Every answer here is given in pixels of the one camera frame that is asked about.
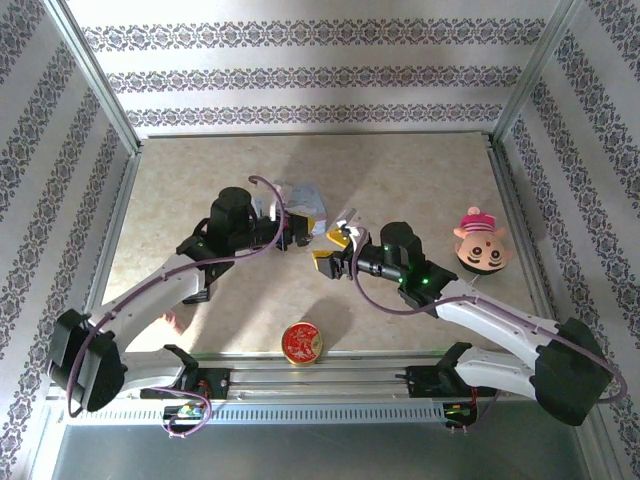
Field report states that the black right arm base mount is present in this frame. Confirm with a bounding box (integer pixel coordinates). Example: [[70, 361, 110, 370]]
[[407, 342, 481, 401]]

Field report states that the aluminium rear rail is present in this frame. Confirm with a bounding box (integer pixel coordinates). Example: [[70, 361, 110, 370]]
[[144, 130, 494, 140]]

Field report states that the aluminium frame post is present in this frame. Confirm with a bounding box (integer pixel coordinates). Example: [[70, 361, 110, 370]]
[[492, 0, 586, 146], [42, 0, 141, 154]]

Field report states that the small wired connector board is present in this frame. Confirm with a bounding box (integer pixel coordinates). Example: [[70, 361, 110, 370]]
[[162, 402, 206, 424], [443, 402, 476, 426]]

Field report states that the pale blue card pack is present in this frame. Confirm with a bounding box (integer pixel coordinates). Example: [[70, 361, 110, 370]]
[[284, 182, 329, 224]]

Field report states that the aluminium side rail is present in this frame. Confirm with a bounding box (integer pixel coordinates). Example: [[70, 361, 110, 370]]
[[487, 134, 559, 329], [79, 149, 144, 314]]

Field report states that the round red gold tin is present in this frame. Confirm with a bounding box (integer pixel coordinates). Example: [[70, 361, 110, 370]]
[[280, 322, 325, 368]]

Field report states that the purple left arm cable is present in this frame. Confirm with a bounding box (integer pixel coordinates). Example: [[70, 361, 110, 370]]
[[67, 174, 289, 440]]

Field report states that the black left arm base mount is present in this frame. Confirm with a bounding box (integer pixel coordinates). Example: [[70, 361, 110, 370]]
[[163, 344, 232, 401]]

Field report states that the slotted grey cable duct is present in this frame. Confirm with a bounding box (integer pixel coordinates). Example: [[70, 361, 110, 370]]
[[59, 402, 449, 426]]

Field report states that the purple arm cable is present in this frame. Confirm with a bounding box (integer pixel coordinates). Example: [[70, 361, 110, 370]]
[[67, 174, 289, 440], [347, 227, 629, 404]]

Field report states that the grey metal panel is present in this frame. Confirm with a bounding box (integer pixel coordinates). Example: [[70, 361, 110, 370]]
[[49, 424, 594, 480]]

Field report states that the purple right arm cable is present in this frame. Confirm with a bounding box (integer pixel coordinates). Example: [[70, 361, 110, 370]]
[[347, 227, 629, 404]]

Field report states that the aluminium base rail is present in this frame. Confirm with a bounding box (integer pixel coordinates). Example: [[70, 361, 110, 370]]
[[47, 349, 551, 404]]

